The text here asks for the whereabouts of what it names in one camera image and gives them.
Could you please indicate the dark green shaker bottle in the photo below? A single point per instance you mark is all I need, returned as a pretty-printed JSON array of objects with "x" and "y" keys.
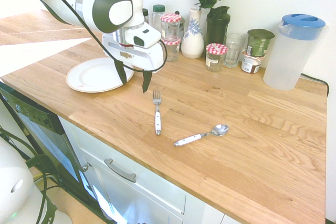
[{"x": 218, "y": 27}]

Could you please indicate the spice bottle dark lid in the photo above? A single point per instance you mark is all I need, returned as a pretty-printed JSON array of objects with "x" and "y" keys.
[{"x": 145, "y": 14}]

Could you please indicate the brown white yogurt cup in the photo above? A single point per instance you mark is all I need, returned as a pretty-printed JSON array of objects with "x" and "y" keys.
[{"x": 250, "y": 64}]

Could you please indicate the white vase blue floral print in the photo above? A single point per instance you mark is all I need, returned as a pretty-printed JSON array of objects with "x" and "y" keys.
[{"x": 193, "y": 43}]

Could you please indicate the clear glass tumbler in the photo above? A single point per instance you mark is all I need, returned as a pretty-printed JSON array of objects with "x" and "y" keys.
[{"x": 233, "y": 51}]

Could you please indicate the black dishwasher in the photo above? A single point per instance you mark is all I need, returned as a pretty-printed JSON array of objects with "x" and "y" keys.
[{"x": 39, "y": 119}]

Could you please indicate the green yogurt cup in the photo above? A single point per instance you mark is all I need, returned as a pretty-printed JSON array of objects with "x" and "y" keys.
[{"x": 258, "y": 43}]

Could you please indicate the spice bottle green lid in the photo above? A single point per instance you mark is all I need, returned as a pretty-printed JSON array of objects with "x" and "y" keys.
[{"x": 157, "y": 16}]

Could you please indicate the white round plate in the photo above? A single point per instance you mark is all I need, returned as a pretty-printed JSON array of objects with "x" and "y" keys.
[{"x": 92, "y": 77}]

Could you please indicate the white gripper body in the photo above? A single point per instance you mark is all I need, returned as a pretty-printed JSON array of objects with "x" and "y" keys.
[{"x": 141, "y": 57}]

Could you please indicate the small jar red checked lid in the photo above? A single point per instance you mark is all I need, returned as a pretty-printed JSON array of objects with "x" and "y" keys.
[{"x": 215, "y": 61}]

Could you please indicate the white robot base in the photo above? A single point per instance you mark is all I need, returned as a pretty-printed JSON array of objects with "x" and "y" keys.
[{"x": 13, "y": 176}]

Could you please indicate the white cabinet drawer front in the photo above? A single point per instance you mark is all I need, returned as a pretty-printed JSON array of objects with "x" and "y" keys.
[{"x": 147, "y": 197}]

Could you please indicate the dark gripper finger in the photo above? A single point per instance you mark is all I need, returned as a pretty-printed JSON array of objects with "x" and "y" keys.
[
  {"x": 121, "y": 73},
  {"x": 146, "y": 81}
]

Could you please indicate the glass jar dark lid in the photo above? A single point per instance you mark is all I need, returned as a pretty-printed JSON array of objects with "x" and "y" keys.
[{"x": 183, "y": 26}]

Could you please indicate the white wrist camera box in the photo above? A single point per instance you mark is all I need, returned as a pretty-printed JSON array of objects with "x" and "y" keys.
[{"x": 147, "y": 37}]

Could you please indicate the silver cabinet knob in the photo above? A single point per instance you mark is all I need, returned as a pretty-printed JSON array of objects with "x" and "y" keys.
[{"x": 86, "y": 167}]

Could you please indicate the clear pitcher with blue lid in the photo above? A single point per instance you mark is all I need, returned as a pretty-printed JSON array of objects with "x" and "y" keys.
[{"x": 288, "y": 56}]

